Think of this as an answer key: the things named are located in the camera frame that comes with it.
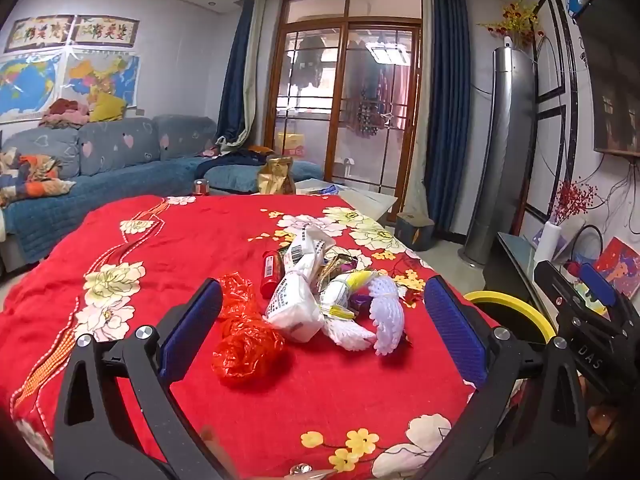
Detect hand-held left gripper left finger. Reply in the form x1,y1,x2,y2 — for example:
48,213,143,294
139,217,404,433
52,277,236,480

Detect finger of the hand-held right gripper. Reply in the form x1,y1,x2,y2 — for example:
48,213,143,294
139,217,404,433
533,259,578,313
579,262,617,307

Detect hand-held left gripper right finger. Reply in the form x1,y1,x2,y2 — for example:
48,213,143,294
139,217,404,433
415,275,591,480

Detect yellow rimmed black trash bin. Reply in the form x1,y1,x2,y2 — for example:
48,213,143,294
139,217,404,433
462,290,557,347

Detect red plastic bag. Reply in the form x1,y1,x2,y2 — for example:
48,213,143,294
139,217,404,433
211,272,287,387

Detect white foam net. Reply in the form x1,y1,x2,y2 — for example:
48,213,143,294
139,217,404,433
320,275,407,357

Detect white plastic bag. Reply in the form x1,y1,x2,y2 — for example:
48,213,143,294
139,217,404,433
264,224,338,344

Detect colourful picture book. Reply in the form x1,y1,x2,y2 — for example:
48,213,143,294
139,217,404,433
591,236,640,302

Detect white vase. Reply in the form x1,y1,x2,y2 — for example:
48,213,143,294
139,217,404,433
532,220,574,264

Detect television cabinet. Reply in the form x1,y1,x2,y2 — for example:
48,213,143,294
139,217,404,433
481,231,640,321

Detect black hoop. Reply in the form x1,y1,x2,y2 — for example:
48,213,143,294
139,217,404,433
569,224,607,272

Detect red berry branches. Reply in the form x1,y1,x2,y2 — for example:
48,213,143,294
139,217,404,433
547,179,599,227

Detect red floral blanket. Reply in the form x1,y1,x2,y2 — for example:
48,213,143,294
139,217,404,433
0,194,506,480

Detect blue box stool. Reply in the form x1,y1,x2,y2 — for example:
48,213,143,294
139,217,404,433
394,212,436,252

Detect silver tower air conditioner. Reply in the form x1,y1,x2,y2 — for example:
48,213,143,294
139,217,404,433
459,44,534,267

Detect grey coffee table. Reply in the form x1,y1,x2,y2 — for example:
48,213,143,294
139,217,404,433
294,178,399,222

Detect blue sofa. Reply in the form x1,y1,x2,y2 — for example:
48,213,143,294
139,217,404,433
0,114,326,267

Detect gold paper bag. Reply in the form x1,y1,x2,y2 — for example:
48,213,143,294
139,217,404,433
257,155,297,196

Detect dark clothes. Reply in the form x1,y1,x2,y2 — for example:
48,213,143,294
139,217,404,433
196,147,277,172

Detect long blue curtain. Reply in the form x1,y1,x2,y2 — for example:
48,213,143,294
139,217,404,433
402,0,475,240

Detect yellow cardboard box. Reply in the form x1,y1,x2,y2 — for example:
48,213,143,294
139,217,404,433
276,132,307,157

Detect orange patterned blanket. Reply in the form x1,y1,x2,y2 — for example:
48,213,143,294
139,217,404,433
0,147,77,209

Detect yellow pillow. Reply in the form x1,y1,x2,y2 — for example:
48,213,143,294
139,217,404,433
89,91,129,124

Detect hanging clothes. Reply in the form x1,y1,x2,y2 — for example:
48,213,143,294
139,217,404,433
344,66,402,137

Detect pile of pink clothes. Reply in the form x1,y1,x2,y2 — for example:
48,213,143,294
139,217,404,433
40,98,92,129

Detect blue curtain with beige lining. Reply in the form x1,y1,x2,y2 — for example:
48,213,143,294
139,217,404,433
214,0,273,147

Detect yellow red artificial flowers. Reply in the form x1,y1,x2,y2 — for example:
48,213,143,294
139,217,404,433
477,0,547,50

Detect country map poster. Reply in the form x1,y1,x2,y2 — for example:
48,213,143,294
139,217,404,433
62,52,142,111

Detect wooden glass sliding door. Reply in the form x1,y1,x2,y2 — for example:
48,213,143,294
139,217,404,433
264,0,425,195

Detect world map poster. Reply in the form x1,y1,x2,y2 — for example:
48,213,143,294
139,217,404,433
0,54,65,122

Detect wall television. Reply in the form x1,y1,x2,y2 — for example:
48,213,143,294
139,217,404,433
574,0,640,157

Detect embroidered wall scroll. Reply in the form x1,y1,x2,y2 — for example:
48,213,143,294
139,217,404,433
70,14,141,49
4,16,76,54

